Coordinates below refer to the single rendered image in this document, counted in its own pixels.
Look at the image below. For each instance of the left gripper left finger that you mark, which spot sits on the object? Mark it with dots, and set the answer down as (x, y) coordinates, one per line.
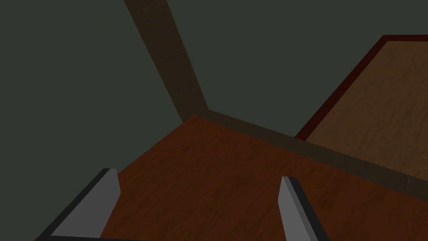
(88, 212)

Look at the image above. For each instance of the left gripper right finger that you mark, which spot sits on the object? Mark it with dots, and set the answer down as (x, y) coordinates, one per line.
(296, 217)

